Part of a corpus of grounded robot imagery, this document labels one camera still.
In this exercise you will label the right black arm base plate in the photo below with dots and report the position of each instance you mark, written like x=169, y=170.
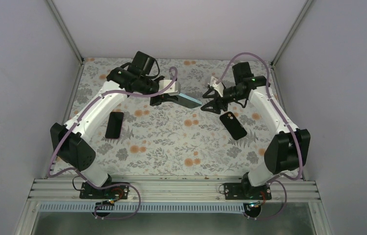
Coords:
x=239, y=191

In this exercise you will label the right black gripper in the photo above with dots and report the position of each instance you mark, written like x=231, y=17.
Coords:
x=215, y=103

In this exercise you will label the aluminium front rail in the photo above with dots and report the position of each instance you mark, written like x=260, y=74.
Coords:
x=172, y=189

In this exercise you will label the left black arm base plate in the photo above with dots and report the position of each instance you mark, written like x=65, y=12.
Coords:
x=114, y=193

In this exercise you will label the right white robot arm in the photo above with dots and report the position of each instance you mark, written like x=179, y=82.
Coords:
x=289, y=146

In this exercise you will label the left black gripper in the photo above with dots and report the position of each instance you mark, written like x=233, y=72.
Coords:
x=153, y=101

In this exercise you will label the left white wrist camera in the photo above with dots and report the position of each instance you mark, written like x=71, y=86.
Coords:
x=169, y=87

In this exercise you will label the black phone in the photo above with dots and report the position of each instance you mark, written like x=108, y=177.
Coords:
x=114, y=125

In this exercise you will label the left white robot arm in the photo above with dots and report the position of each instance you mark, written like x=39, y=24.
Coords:
x=70, y=140

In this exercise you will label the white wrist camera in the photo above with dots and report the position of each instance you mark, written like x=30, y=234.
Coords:
x=218, y=87
x=169, y=87

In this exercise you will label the slotted grey cable duct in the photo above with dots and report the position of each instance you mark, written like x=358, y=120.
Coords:
x=130, y=207

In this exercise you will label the floral patterned table mat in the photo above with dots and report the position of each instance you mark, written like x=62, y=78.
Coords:
x=170, y=139

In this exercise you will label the black phone case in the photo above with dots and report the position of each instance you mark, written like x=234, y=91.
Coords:
x=232, y=125

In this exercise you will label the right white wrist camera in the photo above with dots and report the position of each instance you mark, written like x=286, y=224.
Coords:
x=218, y=87

